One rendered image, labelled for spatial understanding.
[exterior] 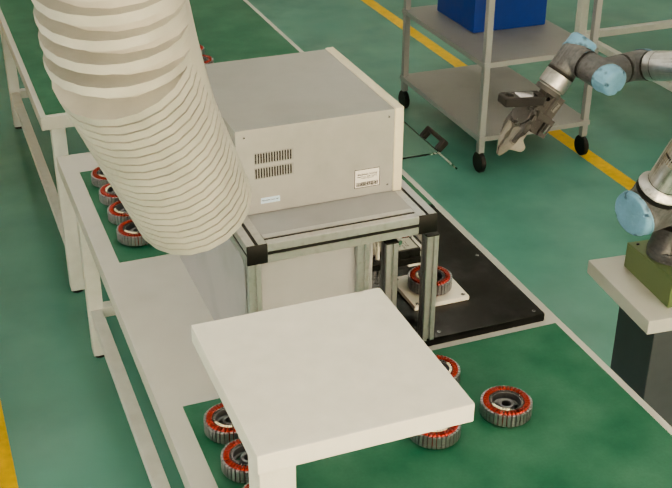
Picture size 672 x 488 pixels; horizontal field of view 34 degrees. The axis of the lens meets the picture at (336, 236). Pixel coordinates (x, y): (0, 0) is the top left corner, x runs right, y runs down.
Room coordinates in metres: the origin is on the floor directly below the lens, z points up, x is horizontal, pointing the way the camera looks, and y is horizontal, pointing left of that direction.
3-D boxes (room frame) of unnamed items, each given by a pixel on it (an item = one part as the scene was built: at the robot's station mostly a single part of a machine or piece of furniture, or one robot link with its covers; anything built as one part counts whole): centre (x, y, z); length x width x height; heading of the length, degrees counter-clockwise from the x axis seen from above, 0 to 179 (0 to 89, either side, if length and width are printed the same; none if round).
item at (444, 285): (2.42, -0.24, 0.80); 0.11 x 0.11 x 0.04
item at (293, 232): (2.42, 0.10, 1.09); 0.68 x 0.44 x 0.05; 21
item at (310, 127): (2.43, 0.11, 1.22); 0.44 x 0.39 x 0.20; 21
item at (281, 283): (2.09, 0.06, 0.91); 0.28 x 0.03 x 0.32; 111
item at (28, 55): (4.67, 0.86, 0.38); 1.85 x 1.10 x 0.75; 21
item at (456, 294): (2.42, -0.24, 0.78); 0.15 x 0.15 x 0.01; 21
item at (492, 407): (1.95, -0.37, 0.77); 0.11 x 0.11 x 0.04
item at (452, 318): (2.53, -0.18, 0.76); 0.64 x 0.47 x 0.02; 21
